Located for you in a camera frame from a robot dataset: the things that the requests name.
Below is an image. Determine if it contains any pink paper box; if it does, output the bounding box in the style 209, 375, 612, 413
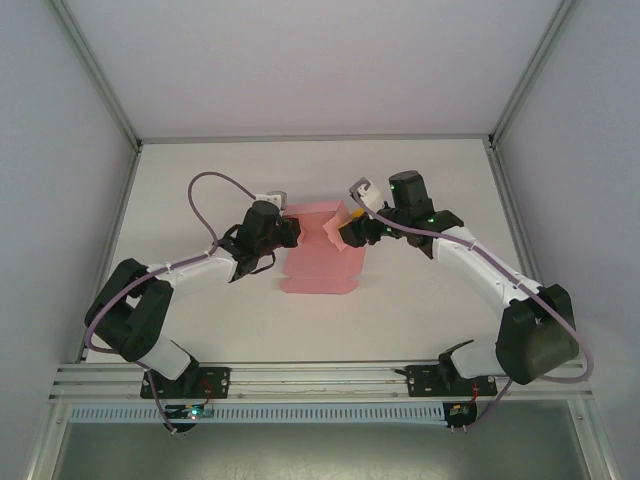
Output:
278, 198, 368, 297

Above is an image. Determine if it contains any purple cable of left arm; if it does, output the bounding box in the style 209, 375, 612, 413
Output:
82, 171, 262, 437

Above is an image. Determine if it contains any grey metal panel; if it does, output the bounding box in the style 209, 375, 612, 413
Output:
47, 421, 604, 480

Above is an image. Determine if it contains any circuit board with green light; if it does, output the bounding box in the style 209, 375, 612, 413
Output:
163, 404, 216, 421

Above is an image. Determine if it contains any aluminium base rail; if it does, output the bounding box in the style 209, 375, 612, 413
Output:
47, 360, 595, 407

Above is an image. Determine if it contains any aluminium side rail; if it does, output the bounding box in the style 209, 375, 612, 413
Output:
74, 142, 147, 365
485, 141, 547, 287

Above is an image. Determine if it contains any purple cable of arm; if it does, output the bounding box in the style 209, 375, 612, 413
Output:
348, 183, 597, 434
82, 171, 262, 437

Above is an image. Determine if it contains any grey slotted cable duct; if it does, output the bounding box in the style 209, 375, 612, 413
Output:
66, 403, 447, 425

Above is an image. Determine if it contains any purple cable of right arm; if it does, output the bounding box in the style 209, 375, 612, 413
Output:
348, 183, 597, 434

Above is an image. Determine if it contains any aluminium frame crossbar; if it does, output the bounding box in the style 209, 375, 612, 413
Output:
136, 131, 497, 147

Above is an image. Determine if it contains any aluminium frame post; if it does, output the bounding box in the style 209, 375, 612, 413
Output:
47, 0, 145, 152
486, 0, 582, 152

